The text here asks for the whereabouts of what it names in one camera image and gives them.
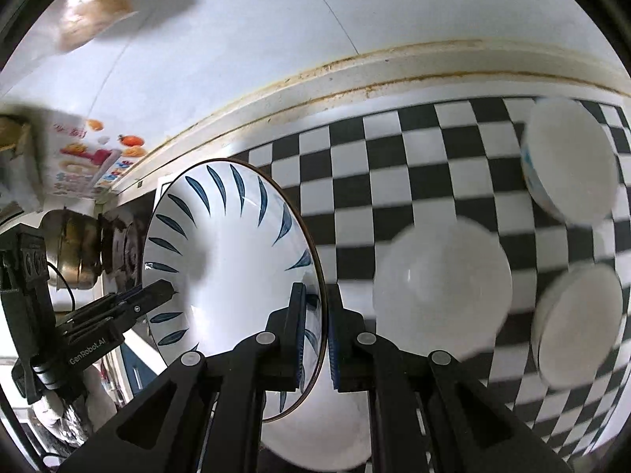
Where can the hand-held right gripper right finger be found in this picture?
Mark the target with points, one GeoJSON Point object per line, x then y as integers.
{"type": "Point", "coordinates": [335, 350]}

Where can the white plate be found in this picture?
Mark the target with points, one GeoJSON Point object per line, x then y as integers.
{"type": "Point", "coordinates": [320, 433]}

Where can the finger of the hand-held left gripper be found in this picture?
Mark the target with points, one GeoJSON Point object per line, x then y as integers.
{"type": "Point", "coordinates": [153, 293]}
{"type": "Point", "coordinates": [103, 322]}

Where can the black white checkered tablecloth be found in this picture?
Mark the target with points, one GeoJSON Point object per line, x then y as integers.
{"type": "Point", "coordinates": [355, 197]}

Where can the white bowl blue print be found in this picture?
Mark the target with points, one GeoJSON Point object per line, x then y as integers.
{"type": "Point", "coordinates": [572, 157]}

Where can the black glass cooktop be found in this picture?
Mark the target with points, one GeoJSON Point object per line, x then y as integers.
{"type": "Point", "coordinates": [143, 207]}

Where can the blue leaf pattern plate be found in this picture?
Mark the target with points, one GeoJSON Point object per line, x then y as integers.
{"type": "Point", "coordinates": [222, 256]}

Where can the plastic bag of eggs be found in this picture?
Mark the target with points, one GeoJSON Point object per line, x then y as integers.
{"type": "Point", "coordinates": [91, 15]}

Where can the gas stove burner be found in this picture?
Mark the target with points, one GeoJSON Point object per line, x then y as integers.
{"type": "Point", "coordinates": [125, 249]}

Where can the stainless steel steamer pot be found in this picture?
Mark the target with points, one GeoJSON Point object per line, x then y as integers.
{"type": "Point", "coordinates": [74, 246]}

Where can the colourful wall sticker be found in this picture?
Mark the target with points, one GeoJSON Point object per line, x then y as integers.
{"type": "Point", "coordinates": [93, 157]}

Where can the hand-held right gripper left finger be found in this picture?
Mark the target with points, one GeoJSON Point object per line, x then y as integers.
{"type": "Point", "coordinates": [298, 340]}

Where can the white bowl red floral print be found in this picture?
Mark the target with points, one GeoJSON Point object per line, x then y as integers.
{"type": "Point", "coordinates": [443, 286]}

